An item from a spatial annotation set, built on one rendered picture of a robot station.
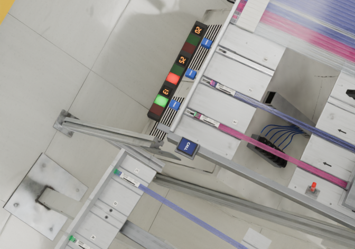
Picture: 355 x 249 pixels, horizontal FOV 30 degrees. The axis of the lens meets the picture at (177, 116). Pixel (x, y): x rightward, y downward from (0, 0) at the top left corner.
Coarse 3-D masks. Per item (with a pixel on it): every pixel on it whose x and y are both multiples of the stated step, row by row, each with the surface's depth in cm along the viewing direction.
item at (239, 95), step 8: (240, 96) 198; (256, 104) 198; (264, 104) 197; (272, 112) 197; (280, 112) 197; (288, 120) 196; (296, 120) 196; (304, 128) 196; (312, 128) 195; (328, 136) 194; (344, 144) 193
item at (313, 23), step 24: (264, 0) 206; (288, 0) 206; (312, 0) 205; (336, 0) 205; (240, 24) 204; (264, 24) 204; (288, 24) 204; (312, 24) 203; (336, 24) 203; (288, 48) 202; (312, 48) 201; (336, 48) 201
